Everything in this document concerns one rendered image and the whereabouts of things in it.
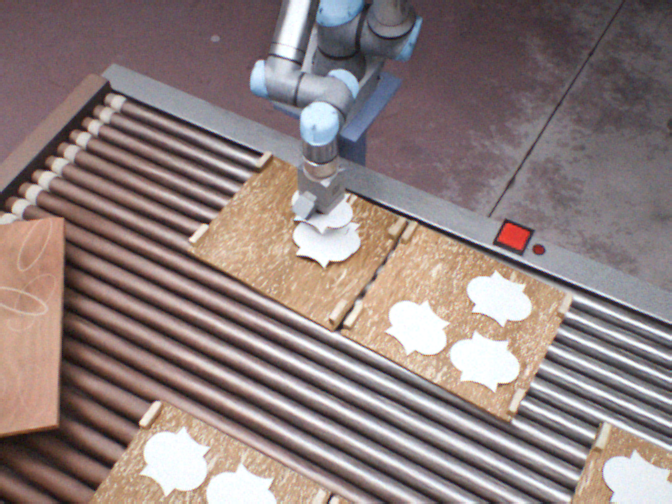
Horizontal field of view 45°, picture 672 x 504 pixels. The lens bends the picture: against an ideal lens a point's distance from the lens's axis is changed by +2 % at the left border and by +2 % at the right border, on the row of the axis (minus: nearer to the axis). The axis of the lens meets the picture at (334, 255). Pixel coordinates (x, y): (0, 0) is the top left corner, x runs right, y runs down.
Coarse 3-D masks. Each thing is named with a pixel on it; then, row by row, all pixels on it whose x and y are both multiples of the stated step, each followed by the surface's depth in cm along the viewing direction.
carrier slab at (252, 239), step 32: (256, 192) 200; (288, 192) 200; (224, 224) 195; (256, 224) 195; (288, 224) 195; (384, 224) 195; (224, 256) 190; (256, 256) 190; (288, 256) 190; (352, 256) 190; (384, 256) 190; (256, 288) 185; (288, 288) 185; (320, 288) 185; (352, 288) 185; (320, 320) 180
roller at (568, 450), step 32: (32, 192) 202; (96, 224) 197; (160, 256) 192; (224, 288) 188; (288, 320) 183; (352, 352) 179; (416, 384) 175; (480, 416) 171; (544, 448) 168; (576, 448) 166
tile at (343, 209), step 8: (296, 192) 186; (296, 200) 185; (344, 200) 184; (336, 208) 183; (344, 208) 183; (296, 216) 182; (312, 216) 182; (320, 216) 182; (328, 216) 182; (336, 216) 182; (344, 216) 182; (352, 216) 182; (312, 224) 181; (320, 224) 181; (328, 224) 181; (336, 224) 181; (344, 224) 181; (320, 232) 180
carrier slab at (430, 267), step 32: (416, 256) 190; (448, 256) 189; (480, 256) 189; (384, 288) 185; (416, 288) 185; (448, 288) 185; (544, 288) 185; (384, 320) 180; (448, 320) 180; (480, 320) 180; (544, 320) 180; (384, 352) 176; (448, 352) 176; (512, 352) 176; (544, 352) 176; (448, 384) 172; (480, 384) 172; (512, 384) 172
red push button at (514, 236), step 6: (504, 228) 195; (510, 228) 194; (516, 228) 194; (504, 234) 194; (510, 234) 194; (516, 234) 194; (522, 234) 193; (528, 234) 193; (498, 240) 193; (504, 240) 193; (510, 240) 193; (516, 240) 193; (522, 240) 193; (516, 246) 192; (522, 246) 192
